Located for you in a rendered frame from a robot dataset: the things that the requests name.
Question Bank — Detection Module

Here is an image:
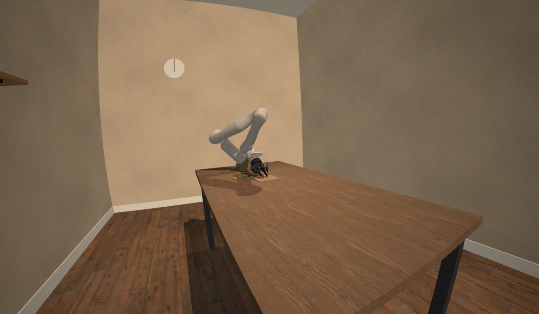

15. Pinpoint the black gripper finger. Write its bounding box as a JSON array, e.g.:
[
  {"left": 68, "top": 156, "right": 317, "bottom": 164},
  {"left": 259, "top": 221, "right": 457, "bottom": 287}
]
[
  {"left": 260, "top": 164, "right": 268, "bottom": 176},
  {"left": 250, "top": 164, "right": 263, "bottom": 177}
]

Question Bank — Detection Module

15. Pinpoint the tan square mat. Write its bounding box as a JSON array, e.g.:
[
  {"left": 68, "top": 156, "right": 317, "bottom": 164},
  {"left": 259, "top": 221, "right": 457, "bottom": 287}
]
[{"left": 252, "top": 175, "right": 279, "bottom": 182}]

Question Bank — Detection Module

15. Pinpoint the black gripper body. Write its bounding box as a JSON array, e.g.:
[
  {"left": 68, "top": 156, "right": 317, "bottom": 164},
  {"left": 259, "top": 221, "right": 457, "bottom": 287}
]
[{"left": 251, "top": 157, "right": 264, "bottom": 170}]

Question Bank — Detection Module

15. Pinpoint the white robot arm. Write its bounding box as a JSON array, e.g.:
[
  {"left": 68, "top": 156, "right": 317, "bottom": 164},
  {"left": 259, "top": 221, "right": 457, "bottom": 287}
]
[{"left": 209, "top": 108, "right": 268, "bottom": 164}]

